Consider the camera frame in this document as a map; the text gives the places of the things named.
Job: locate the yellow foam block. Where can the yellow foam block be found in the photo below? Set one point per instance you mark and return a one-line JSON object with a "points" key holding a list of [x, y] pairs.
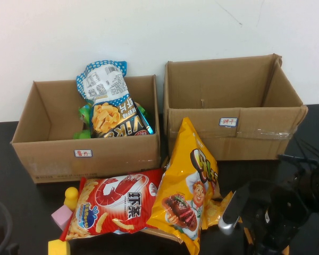
{"points": [[58, 247]]}

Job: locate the small yellow snack bag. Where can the small yellow snack bag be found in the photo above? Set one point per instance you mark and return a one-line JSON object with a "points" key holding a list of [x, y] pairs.
{"points": [[212, 210]]}

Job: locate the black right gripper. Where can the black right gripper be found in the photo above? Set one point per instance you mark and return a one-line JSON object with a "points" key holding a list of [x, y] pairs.
{"points": [[276, 210]]}

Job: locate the green snack bag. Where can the green snack bag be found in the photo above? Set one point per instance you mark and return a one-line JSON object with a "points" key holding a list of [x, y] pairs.
{"points": [[82, 134]]}

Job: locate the large yellow chef chips bag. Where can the large yellow chef chips bag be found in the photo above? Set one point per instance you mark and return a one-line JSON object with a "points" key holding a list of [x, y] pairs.
{"points": [[180, 170]]}

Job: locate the blue polka dot chips bag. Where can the blue polka dot chips bag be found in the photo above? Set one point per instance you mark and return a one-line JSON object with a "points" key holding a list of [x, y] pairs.
{"points": [[109, 87]]}

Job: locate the cardboard box with chips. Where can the cardboard box with chips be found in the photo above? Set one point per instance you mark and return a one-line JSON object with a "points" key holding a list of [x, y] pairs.
{"points": [[55, 164]]}

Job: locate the flat cardboard piece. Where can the flat cardboard piece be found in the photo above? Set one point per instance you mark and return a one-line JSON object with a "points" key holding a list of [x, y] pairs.
{"points": [[162, 233]]}

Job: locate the yellow toy peg figure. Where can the yellow toy peg figure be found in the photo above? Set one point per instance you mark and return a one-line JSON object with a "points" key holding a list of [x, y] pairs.
{"points": [[71, 195]]}

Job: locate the small brown snack packet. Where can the small brown snack packet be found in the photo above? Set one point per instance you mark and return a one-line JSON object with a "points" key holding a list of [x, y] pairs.
{"points": [[248, 236]]}

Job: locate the pink foam block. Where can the pink foam block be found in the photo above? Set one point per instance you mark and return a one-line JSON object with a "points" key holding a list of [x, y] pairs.
{"points": [[61, 216]]}

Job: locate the red shrimp cracker bag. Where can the red shrimp cracker bag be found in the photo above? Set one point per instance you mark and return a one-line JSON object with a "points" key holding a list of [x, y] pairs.
{"points": [[117, 196]]}

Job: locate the empty taped cardboard box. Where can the empty taped cardboard box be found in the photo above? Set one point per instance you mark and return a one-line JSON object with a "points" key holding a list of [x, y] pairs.
{"points": [[255, 143]]}

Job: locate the white label sticker red writing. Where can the white label sticker red writing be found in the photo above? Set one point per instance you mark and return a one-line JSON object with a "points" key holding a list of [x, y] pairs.
{"points": [[83, 153], [228, 122]]}

